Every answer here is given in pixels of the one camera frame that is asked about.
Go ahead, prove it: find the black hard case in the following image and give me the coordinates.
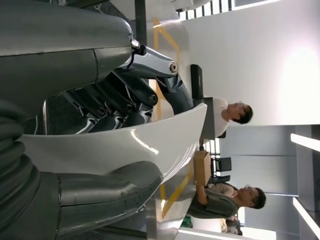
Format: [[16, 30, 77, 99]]
[[190, 63, 204, 100]]

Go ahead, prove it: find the large yellow tape square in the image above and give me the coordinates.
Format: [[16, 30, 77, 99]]
[[159, 165, 196, 220]]

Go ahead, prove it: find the grey laptop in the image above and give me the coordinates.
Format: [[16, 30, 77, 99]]
[[199, 96, 216, 141]]

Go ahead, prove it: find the brown cardboard box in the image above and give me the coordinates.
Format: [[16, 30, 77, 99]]
[[192, 149, 212, 187]]

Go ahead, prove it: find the person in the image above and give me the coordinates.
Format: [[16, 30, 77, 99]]
[[186, 185, 267, 220], [214, 96, 254, 138]]

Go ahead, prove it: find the green plastic crate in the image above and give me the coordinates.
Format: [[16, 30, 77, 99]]
[[182, 215, 194, 229]]

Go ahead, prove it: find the black chair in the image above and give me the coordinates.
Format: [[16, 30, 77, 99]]
[[211, 156, 232, 185]]

